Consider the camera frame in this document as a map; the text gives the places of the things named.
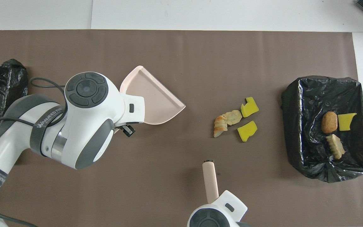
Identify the pale pink dustpan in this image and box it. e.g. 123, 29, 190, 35
114, 66, 186, 133

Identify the striped croissant piece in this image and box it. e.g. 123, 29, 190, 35
214, 115, 228, 138

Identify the beige hand brush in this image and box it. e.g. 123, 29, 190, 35
202, 160, 219, 204

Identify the pale bread piece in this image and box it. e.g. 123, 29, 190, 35
226, 110, 243, 126

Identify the yellow sponge block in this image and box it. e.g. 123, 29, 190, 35
237, 121, 258, 142

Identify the yellow L-shaped sponge piece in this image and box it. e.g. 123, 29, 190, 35
240, 97, 259, 118

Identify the orange-brown bun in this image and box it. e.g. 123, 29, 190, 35
321, 111, 338, 134

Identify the pale ridged bread chunk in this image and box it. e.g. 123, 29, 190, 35
326, 134, 346, 159

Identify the small yellow sponge wedge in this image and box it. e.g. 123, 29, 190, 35
337, 113, 357, 131

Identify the open bin with black bag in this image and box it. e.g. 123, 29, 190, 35
281, 76, 363, 183

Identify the brown paper table mat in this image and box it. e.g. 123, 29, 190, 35
0, 30, 363, 227

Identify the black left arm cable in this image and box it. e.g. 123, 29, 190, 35
0, 77, 67, 227

